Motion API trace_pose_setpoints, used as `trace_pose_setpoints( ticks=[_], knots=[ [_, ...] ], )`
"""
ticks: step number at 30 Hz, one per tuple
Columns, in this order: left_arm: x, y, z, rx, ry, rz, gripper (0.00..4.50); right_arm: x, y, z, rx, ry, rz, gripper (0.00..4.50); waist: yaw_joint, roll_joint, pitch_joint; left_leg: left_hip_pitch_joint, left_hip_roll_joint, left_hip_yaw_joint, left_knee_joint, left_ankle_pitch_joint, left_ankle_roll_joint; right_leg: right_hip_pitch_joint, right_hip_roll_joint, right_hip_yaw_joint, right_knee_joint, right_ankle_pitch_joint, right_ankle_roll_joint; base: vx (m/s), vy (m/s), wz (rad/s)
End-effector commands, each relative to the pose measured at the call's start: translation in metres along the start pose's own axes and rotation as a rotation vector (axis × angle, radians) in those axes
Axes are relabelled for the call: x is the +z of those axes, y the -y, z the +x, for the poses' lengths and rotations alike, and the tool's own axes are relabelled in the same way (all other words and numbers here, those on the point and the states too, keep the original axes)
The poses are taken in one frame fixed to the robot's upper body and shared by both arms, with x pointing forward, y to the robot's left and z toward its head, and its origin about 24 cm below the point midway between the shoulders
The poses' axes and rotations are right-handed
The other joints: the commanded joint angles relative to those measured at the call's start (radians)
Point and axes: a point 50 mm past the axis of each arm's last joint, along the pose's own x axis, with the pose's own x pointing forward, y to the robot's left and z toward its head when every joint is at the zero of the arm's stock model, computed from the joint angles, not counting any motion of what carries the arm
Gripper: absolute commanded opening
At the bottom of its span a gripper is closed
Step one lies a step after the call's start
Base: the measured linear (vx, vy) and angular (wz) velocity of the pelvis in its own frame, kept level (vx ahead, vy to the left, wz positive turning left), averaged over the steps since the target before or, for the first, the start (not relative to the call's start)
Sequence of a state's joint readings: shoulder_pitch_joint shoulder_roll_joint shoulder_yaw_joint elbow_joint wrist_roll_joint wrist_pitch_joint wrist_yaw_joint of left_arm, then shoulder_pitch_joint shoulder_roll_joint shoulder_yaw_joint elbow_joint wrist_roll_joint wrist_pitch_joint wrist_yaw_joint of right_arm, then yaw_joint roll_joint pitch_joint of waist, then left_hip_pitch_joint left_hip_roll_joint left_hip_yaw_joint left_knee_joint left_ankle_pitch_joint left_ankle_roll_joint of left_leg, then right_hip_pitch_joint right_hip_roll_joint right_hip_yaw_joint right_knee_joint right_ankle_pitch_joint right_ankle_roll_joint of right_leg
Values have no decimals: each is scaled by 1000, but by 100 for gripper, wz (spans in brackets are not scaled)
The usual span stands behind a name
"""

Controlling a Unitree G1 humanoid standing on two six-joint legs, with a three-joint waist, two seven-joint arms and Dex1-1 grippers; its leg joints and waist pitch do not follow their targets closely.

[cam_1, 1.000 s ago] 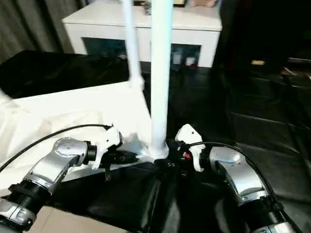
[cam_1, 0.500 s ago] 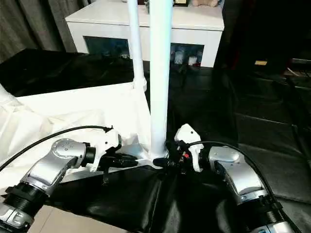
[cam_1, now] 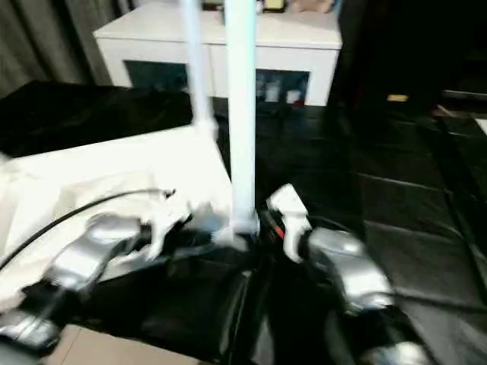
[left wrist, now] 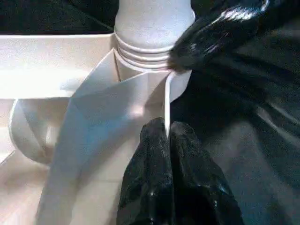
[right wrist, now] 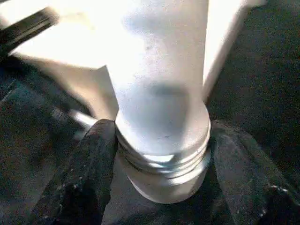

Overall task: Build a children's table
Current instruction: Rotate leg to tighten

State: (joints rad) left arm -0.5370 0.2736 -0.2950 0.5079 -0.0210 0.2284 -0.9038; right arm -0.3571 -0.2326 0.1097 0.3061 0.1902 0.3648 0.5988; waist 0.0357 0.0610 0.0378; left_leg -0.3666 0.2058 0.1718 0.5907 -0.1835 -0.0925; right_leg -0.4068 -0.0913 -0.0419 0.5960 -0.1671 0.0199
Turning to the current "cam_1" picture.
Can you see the white plastic table top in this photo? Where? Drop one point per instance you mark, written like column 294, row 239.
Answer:
column 114, row 163

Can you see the white plastic table leg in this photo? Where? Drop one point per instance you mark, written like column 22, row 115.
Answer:
column 196, row 57
column 4, row 161
column 241, row 114

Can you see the white plastic bottle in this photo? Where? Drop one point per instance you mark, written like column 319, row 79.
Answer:
column 292, row 97
column 271, row 93

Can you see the black mat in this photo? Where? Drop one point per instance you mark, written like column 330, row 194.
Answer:
column 399, row 190

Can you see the small yellow label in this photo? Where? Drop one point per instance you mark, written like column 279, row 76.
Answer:
column 397, row 97

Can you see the white cabinet with glass doors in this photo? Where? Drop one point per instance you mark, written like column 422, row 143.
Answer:
column 152, row 42

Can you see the flat white board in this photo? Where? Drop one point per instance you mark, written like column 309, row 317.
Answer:
column 481, row 125

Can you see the grey-green curtain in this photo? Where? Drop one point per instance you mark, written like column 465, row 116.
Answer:
column 45, row 42

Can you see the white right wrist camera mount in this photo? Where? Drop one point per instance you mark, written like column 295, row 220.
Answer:
column 291, row 201

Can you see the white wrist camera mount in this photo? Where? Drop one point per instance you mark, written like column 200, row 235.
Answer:
column 291, row 201
column 163, row 222

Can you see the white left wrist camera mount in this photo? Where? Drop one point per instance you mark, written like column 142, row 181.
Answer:
column 163, row 222

